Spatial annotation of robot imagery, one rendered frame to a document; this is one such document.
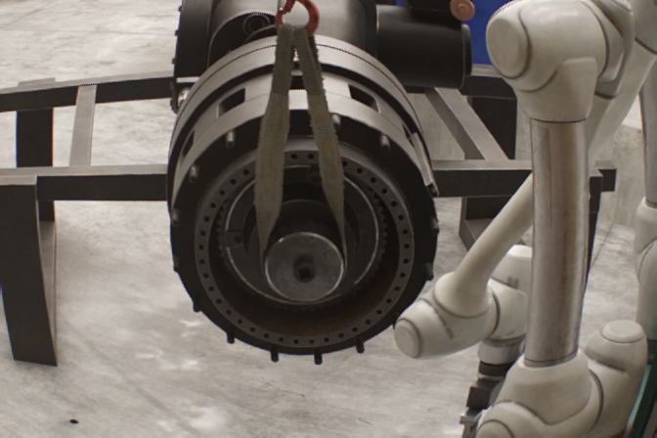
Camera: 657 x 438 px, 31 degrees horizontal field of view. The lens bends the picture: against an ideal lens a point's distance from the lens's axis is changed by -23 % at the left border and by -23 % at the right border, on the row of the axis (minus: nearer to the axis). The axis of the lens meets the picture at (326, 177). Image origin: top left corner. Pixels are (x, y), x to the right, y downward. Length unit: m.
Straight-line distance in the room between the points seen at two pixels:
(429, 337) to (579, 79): 0.53
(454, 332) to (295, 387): 1.88
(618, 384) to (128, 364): 2.27
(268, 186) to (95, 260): 2.19
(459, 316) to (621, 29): 0.57
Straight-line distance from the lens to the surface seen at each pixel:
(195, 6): 4.03
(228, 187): 2.69
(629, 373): 2.11
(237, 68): 3.02
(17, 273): 3.84
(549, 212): 1.89
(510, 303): 2.24
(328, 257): 2.68
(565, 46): 1.82
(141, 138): 6.03
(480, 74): 4.82
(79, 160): 3.90
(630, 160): 5.26
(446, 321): 2.14
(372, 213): 2.81
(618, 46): 1.94
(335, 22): 3.64
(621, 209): 5.34
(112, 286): 4.58
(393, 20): 4.13
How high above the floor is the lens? 1.92
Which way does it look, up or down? 20 degrees down
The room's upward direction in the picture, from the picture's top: 2 degrees clockwise
